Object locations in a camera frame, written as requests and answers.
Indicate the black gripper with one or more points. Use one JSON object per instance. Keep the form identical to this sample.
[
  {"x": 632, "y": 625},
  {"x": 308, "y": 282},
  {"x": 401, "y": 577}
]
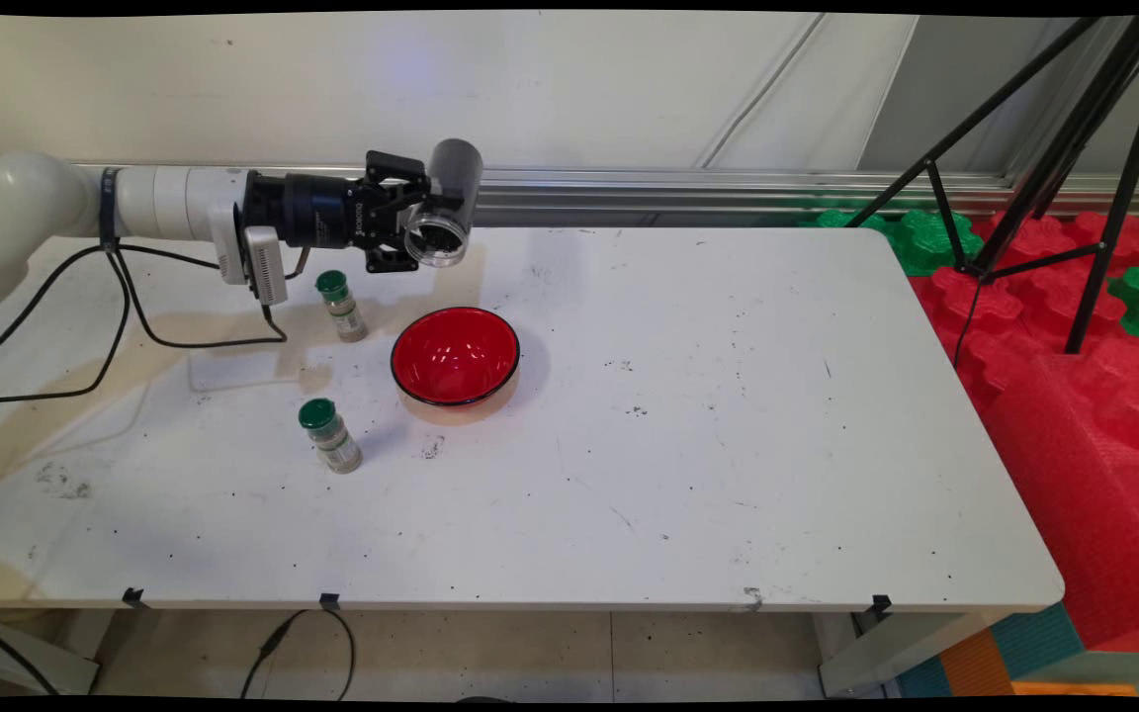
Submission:
[{"x": 322, "y": 213}]

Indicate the clear plastic jar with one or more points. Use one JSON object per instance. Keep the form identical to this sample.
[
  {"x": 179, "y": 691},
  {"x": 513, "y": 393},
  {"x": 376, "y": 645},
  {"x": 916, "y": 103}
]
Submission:
[{"x": 441, "y": 222}]

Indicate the black seeds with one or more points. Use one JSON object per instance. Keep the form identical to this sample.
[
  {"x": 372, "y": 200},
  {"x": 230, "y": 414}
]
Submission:
[{"x": 456, "y": 173}]

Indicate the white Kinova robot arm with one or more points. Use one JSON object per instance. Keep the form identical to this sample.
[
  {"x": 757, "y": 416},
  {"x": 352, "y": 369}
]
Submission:
[{"x": 164, "y": 203}]

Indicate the green capped spice bottle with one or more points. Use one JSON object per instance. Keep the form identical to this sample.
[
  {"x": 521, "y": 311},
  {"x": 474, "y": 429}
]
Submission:
[
  {"x": 342, "y": 311},
  {"x": 332, "y": 440}
]

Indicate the red bowl with black rim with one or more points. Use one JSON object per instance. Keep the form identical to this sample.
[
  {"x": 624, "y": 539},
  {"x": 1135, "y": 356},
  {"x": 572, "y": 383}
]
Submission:
[{"x": 456, "y": 356}]

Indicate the black tape strip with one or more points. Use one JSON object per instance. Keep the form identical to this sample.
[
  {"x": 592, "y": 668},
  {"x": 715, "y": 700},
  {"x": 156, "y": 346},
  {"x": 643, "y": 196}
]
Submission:
[
  {"x": 881, "y": 603},
  {"x": 329, "y": 600},
  {"x": 132, "y": 596}
]

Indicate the grey table leg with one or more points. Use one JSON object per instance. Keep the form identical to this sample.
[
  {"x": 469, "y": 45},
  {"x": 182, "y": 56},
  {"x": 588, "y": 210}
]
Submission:
[
  {"x": 886, "y": 653},
  {"x": 26, "y": 658}
]

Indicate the red foam floor blocks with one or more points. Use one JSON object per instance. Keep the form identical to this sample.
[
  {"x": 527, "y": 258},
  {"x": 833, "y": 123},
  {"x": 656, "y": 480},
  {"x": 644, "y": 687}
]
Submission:
[{"x": 1005, "y": 307}]

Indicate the black tripod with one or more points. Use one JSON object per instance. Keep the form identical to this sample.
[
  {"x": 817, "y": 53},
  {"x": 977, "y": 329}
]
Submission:
[{"x": 1064, "y": 148}]

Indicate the orange foam mat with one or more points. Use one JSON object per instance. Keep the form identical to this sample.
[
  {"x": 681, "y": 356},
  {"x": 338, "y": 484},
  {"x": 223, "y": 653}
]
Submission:
[{"x": 975, "y": 665}]

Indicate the large red foam block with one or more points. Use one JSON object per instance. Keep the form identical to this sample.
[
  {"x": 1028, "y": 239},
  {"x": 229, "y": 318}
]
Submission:
[{"x": 1094, "y": 475}]

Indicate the teal foam mat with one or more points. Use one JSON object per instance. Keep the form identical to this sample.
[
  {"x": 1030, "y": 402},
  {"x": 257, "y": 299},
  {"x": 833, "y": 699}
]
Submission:
[{"x": 1039, "y": 638}]

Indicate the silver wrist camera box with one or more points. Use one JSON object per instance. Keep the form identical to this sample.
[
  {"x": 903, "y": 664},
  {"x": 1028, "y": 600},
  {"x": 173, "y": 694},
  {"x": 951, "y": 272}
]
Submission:
[{"x": 265, "y": 262}]

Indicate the aluminium rail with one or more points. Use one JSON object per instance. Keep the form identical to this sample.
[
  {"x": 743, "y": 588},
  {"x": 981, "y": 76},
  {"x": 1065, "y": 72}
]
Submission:
[{"x": 629, "y": 193}]

